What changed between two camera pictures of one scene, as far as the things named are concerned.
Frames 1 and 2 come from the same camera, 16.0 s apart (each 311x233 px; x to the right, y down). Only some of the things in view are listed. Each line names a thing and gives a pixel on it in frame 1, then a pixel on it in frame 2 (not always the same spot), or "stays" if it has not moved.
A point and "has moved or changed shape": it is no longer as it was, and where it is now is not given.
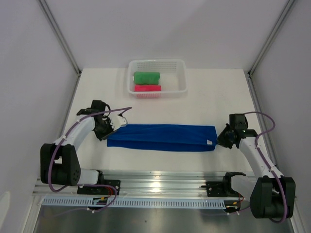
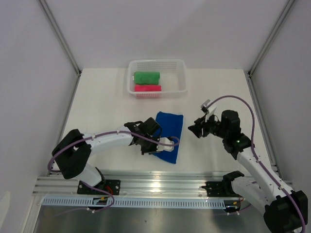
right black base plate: [220, 189] stays
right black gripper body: [224, 138] to [214, 127]
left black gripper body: [103, 129] to [147, 147]
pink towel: [147, 88] stays
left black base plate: [101, 190] stays
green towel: [149, 78] stays
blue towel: [163, 137] has moved or changed shape
